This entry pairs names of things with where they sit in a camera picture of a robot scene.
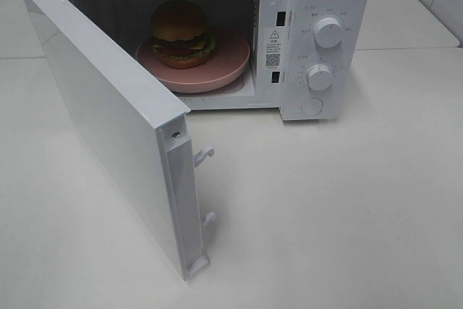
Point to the pink speckled plate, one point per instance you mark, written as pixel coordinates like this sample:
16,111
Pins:
226,63

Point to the round white door button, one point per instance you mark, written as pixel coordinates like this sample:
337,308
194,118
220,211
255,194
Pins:
312,106

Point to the white microwave door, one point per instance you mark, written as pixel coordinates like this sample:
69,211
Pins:
134,125

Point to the burger with lettuce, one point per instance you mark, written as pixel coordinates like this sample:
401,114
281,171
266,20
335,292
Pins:
182,38

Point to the lower white timer knob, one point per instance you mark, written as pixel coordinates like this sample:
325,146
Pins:
319,77

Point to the white microwave oven body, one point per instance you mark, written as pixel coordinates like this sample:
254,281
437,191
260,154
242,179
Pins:
283,88

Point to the upper white power knob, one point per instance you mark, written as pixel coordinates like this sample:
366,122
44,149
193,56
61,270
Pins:
328,32

